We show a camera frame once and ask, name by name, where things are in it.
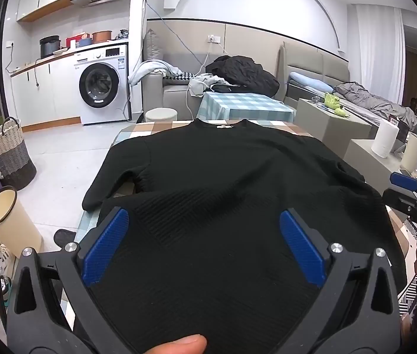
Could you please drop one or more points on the black puffer jacket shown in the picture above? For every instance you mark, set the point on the black puffer jacket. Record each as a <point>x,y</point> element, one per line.
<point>245,73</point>

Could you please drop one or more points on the blue pillow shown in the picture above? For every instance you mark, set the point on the blue pillow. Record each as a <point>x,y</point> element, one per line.
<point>310,81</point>

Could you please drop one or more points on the beige bed headboard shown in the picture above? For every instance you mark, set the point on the beige bed headboard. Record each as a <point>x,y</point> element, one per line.
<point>315,62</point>

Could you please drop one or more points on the black white striped rug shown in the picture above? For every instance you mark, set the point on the black white striped rug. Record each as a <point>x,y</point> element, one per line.
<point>411,236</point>

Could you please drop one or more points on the white curtain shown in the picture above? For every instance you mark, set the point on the white curtain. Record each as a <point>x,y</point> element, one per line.
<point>378,51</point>

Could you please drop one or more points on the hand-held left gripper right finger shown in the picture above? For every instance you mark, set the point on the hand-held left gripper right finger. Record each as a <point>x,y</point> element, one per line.
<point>300,250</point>

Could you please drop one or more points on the grey white garment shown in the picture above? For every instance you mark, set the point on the grey white garment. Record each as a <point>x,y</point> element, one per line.
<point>203,83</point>

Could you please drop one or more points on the black knit sweater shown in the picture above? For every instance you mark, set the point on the black knit sweater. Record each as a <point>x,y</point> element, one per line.
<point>212,191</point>

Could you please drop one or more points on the black slipper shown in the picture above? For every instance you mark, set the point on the black slipper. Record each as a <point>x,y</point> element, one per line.
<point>64,239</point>

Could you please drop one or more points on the low beige cabinet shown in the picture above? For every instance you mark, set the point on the low beige cabinet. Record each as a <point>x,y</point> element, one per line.
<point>363,155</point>

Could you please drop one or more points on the person's left hand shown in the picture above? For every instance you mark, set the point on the person's left hand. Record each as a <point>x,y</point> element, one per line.
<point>179,346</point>

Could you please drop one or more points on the cream waste bin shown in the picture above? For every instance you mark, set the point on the cream waste bin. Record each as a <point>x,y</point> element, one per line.
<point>13,225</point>

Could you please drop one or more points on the brown checked tablecloth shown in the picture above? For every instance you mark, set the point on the brown checked tablecloth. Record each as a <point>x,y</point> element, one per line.
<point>149,128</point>

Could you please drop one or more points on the red box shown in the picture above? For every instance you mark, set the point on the red box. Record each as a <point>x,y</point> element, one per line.
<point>77,40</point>

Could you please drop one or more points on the white kitchen counter cabinet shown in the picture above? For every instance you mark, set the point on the white kitchen counter cabinet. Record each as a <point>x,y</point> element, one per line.
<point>53,92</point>

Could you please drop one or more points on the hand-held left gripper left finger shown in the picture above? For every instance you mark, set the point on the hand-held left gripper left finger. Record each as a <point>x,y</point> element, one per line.
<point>105,247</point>

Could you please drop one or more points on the white washing machine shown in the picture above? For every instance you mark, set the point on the white washing machine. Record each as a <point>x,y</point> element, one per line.
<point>101,81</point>

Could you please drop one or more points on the green toy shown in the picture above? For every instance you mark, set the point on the green toy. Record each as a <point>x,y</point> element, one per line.
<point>333,102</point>

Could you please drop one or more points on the grey duvet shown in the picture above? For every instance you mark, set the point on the grey duvet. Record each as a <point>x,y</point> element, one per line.
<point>374,101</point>

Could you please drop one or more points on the white cylinder lamp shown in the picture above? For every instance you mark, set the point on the white cylinder lamp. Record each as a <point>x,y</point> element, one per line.
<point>413,153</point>

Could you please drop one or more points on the white wall socket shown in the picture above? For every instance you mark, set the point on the white wall socket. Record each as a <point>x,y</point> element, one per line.
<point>214,39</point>

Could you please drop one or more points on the white round stool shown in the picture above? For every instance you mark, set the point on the white round stool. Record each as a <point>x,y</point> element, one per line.
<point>160,114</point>

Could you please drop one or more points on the grey cushion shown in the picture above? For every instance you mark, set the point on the grey cushion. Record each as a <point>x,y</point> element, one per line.
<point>153,46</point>

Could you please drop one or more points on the houndstooth cushion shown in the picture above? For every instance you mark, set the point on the houndstooth cushion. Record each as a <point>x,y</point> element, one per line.
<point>179,76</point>

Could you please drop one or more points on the light grey blanket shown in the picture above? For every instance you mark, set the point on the light grey blanket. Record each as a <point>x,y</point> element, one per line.
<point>149,70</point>

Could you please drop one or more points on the copper pot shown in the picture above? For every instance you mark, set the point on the copper pot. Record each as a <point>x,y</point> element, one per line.
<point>101,37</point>

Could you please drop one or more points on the wicker laundry basket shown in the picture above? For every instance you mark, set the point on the wicker laundry basket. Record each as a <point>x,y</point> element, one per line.
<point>9,155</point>

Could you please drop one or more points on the black cooking pot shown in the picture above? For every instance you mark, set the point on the black cooking pot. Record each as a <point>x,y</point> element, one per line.
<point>50,46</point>

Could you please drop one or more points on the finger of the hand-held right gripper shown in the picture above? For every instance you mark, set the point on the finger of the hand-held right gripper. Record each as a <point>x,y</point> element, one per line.
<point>404,181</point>
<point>400,198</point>

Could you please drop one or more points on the blue checked tablecloth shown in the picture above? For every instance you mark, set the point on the blue checked tablecloth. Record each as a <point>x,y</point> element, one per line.
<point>245,105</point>

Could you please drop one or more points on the grey sofa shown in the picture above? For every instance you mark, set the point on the grey sofa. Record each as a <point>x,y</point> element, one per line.
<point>171,97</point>

